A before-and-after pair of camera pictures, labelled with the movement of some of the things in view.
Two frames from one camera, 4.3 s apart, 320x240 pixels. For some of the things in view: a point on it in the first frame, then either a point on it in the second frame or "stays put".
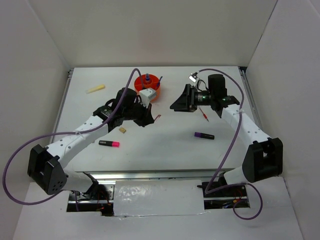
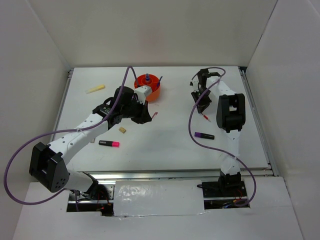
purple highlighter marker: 204,135 stays put
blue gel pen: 159,80 stays put
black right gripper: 186,102 -> 202,105
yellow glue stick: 88,91 stays put
